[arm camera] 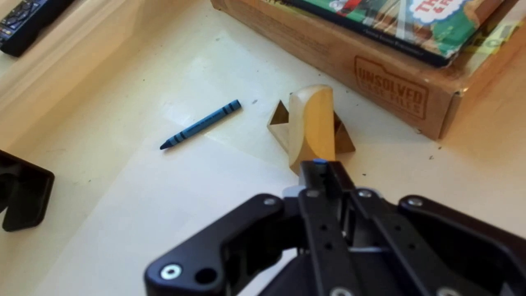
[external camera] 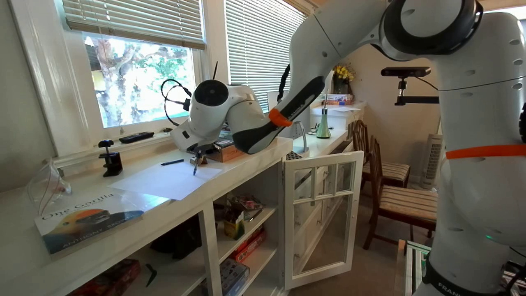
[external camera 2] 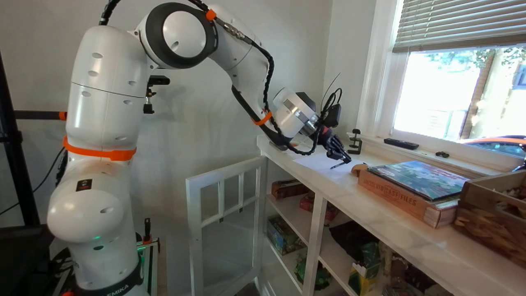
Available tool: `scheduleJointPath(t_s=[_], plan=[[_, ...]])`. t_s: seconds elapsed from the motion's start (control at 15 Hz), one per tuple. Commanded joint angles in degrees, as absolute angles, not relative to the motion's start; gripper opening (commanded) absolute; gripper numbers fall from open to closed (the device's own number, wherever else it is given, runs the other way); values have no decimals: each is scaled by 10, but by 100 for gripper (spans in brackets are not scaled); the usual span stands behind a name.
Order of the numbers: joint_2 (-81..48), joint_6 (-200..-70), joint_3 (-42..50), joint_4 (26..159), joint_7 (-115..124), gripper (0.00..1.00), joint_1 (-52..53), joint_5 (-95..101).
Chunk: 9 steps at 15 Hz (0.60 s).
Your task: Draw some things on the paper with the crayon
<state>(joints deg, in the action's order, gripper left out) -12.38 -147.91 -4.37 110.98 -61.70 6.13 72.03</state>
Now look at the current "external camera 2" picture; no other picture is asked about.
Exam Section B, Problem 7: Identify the black clamp mount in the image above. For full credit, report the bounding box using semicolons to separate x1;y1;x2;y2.
348;129;364;157

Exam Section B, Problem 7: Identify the brown cardboard game box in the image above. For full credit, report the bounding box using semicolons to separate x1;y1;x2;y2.
351;161;466;229

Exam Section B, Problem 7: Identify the black remote control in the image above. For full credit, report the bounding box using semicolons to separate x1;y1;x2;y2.
382;137;420;152

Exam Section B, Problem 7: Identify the wooden crate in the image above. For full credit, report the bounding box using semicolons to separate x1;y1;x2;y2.
450;170;526;270

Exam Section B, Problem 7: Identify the white window blind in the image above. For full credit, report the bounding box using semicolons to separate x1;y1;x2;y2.
392;0;526;55

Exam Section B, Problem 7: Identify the green game box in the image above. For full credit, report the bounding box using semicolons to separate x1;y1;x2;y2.
266;214;305;255

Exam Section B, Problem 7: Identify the black equipment case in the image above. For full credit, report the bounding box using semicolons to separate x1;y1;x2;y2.
0;222;55;296

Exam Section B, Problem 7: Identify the black corrugated cable conduit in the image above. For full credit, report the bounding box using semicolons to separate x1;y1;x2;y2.
96;0;343;158

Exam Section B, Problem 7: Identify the green edged white panel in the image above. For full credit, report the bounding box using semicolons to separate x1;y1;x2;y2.
136;237;160;296

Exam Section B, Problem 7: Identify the white glass cabinet door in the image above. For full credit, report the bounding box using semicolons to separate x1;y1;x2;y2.
183;155;267;296

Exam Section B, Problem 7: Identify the black stereo camera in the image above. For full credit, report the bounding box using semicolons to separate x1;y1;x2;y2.
146;74;170;87

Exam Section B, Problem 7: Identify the green yellow game carton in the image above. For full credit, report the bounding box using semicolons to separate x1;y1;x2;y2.
349;244;392;296

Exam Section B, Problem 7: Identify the red game box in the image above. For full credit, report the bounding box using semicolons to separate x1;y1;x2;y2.
298;191;338;224

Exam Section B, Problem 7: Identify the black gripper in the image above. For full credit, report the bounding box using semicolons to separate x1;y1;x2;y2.
312;124;353;171

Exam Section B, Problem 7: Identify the brown shelf box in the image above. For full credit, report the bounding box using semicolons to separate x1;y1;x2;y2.
269;180;310;201

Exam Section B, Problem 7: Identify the white paper sheet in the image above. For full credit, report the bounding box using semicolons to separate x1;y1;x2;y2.
294;153;358;181

